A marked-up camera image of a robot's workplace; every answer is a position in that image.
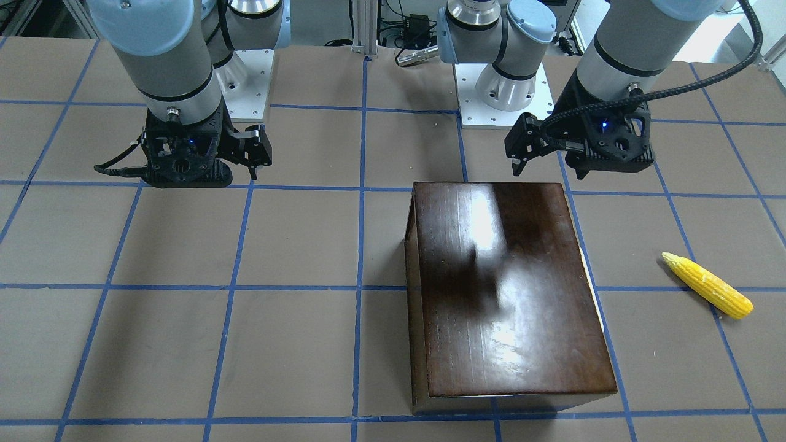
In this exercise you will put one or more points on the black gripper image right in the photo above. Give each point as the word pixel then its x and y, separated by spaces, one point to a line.
pixel 566 104

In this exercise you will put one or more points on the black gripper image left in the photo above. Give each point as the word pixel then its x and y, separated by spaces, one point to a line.
pixel 250 149

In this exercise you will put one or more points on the yellow corn cob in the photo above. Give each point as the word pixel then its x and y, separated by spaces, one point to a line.
pixel 710 287

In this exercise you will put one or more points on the grey robot arm image left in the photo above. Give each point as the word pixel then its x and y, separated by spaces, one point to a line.
pixel 183 58

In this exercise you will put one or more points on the dark wooden drawer cabinet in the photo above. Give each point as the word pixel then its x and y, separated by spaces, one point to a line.
pixel 501 310

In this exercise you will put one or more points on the silver metal cylinder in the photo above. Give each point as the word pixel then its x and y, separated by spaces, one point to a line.
pixel 417 56

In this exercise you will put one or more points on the black power adapter box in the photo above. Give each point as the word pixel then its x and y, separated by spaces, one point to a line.
pixel 415 25

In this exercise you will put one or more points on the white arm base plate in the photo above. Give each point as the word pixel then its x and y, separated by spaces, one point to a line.
pixel 245 82
pixel 487 100

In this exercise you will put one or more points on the black camera mount image left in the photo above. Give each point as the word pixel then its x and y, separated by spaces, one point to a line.
pixel 185 155

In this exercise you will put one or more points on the black camera mount image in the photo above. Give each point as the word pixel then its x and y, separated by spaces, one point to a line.
pixel 615 140
pixel 185 155

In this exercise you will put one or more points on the black camera mount image right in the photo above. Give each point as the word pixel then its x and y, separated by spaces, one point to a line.
pixel 615 140

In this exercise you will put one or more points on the aluminium frame post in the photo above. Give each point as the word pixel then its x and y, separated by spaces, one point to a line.
pixel 364 22

